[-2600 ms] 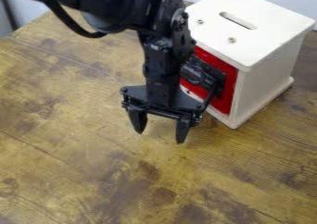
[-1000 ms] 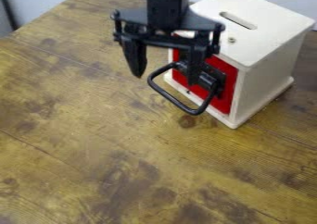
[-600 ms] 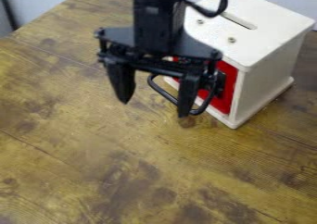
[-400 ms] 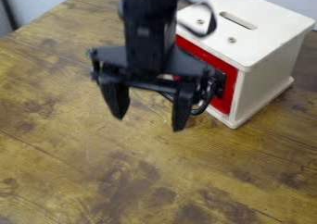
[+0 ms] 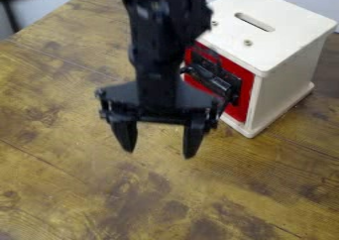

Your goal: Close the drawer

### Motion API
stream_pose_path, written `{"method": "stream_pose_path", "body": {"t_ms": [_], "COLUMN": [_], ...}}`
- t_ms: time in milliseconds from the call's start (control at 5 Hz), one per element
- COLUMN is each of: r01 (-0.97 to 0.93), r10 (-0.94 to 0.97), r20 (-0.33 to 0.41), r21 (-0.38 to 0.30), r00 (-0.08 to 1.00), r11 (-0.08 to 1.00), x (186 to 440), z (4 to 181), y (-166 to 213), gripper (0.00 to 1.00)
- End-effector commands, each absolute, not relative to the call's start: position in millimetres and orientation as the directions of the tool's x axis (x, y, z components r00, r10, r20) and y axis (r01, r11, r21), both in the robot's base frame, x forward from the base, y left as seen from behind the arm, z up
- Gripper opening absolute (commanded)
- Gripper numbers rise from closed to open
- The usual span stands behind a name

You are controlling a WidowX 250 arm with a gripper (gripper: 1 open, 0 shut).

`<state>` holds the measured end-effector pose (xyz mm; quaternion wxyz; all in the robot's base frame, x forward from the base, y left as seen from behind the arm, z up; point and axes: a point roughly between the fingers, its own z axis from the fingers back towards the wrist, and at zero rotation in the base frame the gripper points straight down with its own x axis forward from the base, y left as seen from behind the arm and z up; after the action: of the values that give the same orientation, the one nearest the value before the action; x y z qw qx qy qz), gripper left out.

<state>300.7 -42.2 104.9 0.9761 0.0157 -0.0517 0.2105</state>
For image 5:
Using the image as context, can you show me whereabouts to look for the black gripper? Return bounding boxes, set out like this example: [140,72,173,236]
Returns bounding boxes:
[95,37,221,159]

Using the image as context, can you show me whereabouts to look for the red wooden drawer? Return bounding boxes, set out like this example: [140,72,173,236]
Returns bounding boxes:
[181,43,255,123]

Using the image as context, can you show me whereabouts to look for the black metal drawer handle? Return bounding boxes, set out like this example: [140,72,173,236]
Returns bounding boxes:
[181,51,243,106]

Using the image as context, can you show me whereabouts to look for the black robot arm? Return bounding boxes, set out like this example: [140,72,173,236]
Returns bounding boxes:
[95,0,219,159]

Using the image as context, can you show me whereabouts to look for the white wooden box cabinet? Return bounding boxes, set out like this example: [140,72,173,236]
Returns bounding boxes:
[199,0,338,138]

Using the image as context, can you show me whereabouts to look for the dark pole at left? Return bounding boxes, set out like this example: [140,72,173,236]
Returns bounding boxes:
[0,0,20,33]

